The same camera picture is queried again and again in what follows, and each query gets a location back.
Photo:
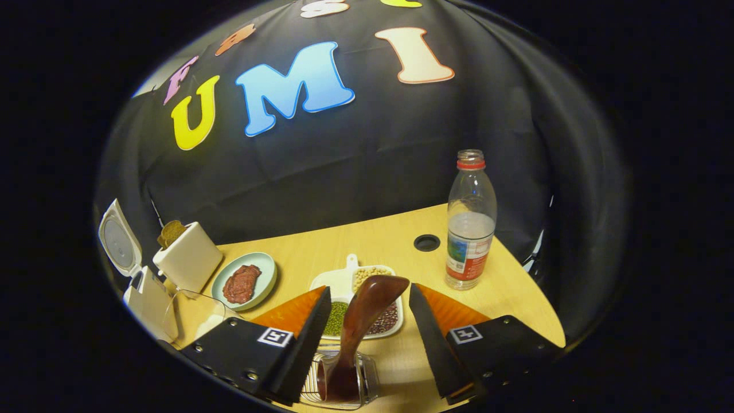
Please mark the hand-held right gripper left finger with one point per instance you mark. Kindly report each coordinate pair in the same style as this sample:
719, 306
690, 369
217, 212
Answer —
304, 350

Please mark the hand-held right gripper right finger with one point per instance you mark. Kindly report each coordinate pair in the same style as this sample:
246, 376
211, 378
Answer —
436, 350

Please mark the wooden spoon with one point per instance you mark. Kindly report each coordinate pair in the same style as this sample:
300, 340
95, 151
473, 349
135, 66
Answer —
364, 310

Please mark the white rice cooker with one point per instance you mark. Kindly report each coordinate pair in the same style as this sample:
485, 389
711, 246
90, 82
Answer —
146, 298

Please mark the white divided bean dish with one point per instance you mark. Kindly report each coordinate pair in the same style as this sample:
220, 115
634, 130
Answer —
338, 281

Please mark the light blue plate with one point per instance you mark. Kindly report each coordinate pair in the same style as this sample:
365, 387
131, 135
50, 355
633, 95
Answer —
265, 275

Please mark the brown meat slice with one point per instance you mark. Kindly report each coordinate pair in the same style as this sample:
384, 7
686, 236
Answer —
232, 289
251, 278

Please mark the clear plastic water bottle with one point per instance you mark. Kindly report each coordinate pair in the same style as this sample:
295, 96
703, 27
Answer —
470, 229

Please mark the white toaster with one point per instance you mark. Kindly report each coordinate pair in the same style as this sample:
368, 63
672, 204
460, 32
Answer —
189, 264

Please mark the brown bread slice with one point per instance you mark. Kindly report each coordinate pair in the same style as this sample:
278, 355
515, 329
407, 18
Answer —
164, 240
175, 230

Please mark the black backdrop cloth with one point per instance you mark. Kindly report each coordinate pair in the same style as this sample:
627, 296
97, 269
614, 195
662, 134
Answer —
401, 143

